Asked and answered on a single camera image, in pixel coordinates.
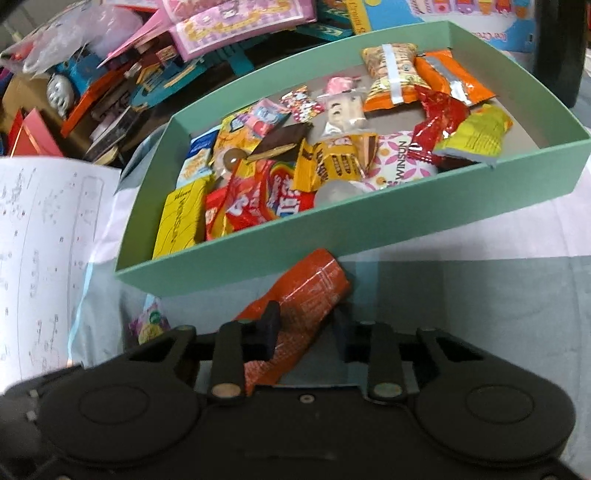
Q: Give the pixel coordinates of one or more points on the yellow brown candy packet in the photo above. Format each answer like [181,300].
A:
[332,166]

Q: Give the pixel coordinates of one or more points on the orange peanut packet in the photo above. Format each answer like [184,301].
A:
[392,74]

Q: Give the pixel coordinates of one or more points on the colourful toy box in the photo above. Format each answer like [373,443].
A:
[461,18]

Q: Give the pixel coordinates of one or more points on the pink candy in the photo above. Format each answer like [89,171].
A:
[341,85]

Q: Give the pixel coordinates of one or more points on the crumpled clear plastic bag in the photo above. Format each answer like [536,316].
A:
[60,41]

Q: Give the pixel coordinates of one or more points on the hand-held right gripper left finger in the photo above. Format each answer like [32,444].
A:
[271,330]

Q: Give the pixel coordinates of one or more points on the red paper box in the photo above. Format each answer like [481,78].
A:
[34,136]

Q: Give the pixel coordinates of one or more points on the pink plastic toy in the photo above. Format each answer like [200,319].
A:
[138,37]

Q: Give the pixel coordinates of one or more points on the red rainbow candy packet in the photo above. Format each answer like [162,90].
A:
[268,198]

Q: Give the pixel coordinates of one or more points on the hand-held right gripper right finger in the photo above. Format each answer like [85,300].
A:
[345,339]

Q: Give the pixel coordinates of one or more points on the red twisted snack packet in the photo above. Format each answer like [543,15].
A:
[441,120]

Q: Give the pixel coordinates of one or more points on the clear white cookie packet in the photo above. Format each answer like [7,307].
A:
[344,113]

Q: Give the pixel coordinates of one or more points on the orange-red snack pouch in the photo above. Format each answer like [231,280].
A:
[300,295]

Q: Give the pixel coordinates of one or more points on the white printed paper sheet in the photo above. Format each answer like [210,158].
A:
[46,258]

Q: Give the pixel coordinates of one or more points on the pink fruit candy packet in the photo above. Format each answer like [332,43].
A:
[147,323]

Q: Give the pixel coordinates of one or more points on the pastel striped bed sheet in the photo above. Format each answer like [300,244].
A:
[485,286]

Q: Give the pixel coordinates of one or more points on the pink blue candy packet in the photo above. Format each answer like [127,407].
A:
[265,117]

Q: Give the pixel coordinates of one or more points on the green cardboard box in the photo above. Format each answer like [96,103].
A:
[369,230]

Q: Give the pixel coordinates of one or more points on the long orange snack packet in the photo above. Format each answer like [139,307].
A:
[452,76]

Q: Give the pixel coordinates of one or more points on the red cat-print candy packet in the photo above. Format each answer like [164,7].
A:
[302,104]

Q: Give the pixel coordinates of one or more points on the yellow-green snack packet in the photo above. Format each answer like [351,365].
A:
[480,136]

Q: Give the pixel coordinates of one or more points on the blue cracker packet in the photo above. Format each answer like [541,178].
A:
[198,157]

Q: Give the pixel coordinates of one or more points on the yellow biscuit packet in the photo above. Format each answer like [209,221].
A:
[233,134]

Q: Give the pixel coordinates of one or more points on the small red packet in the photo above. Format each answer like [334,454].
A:
[214,214]

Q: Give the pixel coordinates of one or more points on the blue toy train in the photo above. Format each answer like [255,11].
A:
[69,87]

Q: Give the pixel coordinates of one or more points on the black cylinder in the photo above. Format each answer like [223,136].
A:
[563,50]

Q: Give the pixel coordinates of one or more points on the yellow foil snack packet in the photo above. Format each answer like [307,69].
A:
[180,217]

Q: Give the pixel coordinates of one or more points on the white pink-patterned snack packet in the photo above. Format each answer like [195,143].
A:
[401,157]

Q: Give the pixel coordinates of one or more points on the dark flat box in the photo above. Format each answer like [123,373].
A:
[111,134]

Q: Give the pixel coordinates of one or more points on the clear jelly cup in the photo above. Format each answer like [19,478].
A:
[337,191]

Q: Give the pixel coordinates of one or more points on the dark brown gold-edged packet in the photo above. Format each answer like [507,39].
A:
[281,143]

